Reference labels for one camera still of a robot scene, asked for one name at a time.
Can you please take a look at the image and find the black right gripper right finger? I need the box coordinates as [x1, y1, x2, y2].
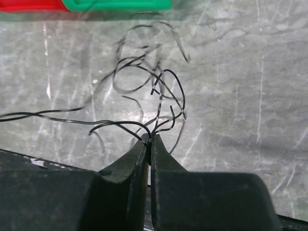
[151, 135, 281, 231]

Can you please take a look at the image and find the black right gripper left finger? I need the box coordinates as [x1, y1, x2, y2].
[0, 134, 149, 231]

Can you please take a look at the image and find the right green plastic bin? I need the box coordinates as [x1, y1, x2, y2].
[63, 0, 171, 12]

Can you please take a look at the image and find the red plastic bin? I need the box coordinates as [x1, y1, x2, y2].
[0, 0, 68, 13]

